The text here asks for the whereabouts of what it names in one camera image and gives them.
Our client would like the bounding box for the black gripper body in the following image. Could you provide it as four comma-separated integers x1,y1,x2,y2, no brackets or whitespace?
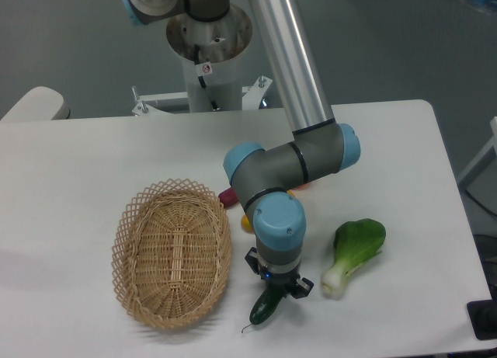
259,265,300,290

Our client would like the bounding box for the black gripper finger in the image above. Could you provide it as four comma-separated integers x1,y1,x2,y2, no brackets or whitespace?
245,247,260,275
285,278,314,298

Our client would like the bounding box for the green cucumber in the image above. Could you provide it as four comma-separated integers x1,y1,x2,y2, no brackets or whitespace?
242,284,287,332

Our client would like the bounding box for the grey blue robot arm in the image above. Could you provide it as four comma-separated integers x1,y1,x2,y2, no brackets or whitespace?
122,0,360,298

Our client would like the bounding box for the yellow mango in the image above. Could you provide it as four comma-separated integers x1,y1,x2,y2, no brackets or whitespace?
240,190,297,232

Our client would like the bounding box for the purple sweet potato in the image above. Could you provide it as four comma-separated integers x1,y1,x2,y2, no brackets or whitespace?
218,187,238,208

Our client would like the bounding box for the green bok choy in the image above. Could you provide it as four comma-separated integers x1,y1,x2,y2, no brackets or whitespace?
321,218,386,299

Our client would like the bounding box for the woven wicker basket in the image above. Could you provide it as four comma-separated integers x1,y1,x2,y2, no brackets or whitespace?
111,179,231,329

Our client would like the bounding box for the orange tangerine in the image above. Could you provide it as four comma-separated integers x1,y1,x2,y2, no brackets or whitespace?
292,182,312,190

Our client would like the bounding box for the black device at table edge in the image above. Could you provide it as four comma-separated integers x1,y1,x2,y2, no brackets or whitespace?
467,300,496,341

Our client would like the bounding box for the white chair armrest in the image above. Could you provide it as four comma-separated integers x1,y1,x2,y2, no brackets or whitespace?
1,86,71,123

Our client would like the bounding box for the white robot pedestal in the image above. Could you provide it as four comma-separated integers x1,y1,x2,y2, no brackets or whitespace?
132,4,273,116

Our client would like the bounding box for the black pedestal cable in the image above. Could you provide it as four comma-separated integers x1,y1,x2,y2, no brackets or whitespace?
193,43,221,112

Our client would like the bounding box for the white frame at right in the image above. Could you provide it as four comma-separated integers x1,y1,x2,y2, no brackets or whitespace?
456,116,496,190

